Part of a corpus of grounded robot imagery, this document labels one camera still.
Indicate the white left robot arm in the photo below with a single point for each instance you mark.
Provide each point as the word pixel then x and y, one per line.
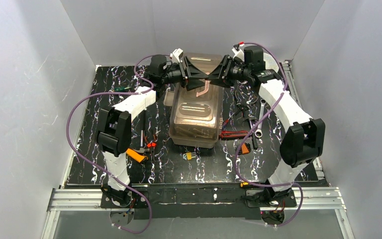
pixel 114 132

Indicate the green handled screwdriver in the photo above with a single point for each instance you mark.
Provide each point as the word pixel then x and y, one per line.
pixel 123 89

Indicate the red handled pliers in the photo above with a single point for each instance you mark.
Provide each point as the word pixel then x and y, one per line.
pixel 150 139

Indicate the black marbled mat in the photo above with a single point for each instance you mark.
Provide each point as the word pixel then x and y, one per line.
pixel 212 165

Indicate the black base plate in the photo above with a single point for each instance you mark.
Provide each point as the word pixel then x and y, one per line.
pixel 199 201

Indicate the black orange hex key set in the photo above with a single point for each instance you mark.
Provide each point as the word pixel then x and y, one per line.
pixel 244 149

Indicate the orange black screwdriver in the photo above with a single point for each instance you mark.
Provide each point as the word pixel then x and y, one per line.
pixel 247 185

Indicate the grey filament spool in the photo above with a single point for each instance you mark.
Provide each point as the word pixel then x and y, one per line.
pixel 270 62

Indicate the silver combination wrench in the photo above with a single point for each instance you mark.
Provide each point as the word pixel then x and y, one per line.
pixel 258 131

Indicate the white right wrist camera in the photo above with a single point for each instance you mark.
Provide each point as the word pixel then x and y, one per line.
pixel 238 54

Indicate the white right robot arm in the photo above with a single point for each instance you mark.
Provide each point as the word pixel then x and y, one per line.
pixel 304 138

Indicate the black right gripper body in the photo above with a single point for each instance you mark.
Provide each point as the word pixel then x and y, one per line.
pixel 226 69

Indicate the black handled silver tool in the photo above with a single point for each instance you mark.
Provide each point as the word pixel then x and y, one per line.
pixel 142 135

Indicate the translucent brown tool box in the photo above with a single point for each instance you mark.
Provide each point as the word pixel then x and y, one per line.
pixel 196 115

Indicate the aluminium frame rail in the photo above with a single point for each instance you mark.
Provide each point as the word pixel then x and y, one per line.
pixel 86 199

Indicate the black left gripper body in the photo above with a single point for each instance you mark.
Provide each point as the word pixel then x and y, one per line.
pixel 184 72

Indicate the yellow small hex key set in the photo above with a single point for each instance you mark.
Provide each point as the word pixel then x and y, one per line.
pixel 189 155

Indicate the orange handled hammer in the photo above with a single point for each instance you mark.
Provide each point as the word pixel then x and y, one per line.
pixel 140 155

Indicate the red black utility knife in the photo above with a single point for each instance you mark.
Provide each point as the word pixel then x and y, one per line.
pixel 227 135

